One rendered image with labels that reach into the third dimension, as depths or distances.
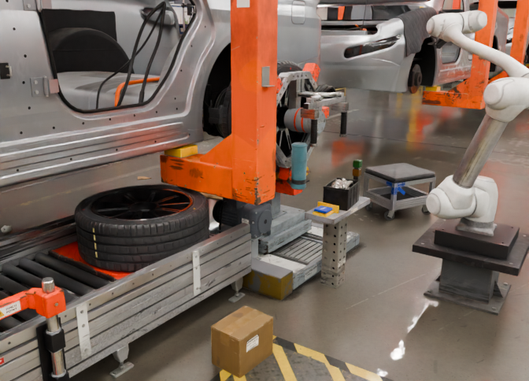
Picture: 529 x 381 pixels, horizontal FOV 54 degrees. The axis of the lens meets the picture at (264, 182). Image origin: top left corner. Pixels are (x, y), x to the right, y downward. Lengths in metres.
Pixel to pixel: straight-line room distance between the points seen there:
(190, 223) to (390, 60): 3.49
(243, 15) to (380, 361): 1.63
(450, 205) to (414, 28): 3.30
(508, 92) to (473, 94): 3.97
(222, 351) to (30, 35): 1.47
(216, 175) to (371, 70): 3.09
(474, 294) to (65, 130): 2.14
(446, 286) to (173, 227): 1.46
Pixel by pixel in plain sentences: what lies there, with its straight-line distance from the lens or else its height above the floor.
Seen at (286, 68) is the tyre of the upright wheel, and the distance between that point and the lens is 3.04.
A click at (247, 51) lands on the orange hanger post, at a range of 2.44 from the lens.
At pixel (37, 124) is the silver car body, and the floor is 0.97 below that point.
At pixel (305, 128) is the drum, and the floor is 0.82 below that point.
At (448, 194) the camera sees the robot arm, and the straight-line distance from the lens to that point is 2.63.
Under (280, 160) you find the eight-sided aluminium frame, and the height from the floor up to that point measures 0.63.
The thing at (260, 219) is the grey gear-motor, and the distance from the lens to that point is 2.85.
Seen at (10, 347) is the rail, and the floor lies 0.35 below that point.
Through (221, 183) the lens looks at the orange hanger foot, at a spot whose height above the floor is 0.59.
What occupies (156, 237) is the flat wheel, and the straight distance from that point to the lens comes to 2.41.
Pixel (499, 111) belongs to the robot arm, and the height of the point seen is 1.02.
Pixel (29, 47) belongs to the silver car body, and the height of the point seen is 1.27.
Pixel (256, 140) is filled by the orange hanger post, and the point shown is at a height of 0.85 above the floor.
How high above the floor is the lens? 1.34
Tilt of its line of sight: 16 degrees down
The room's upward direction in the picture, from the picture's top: straight up
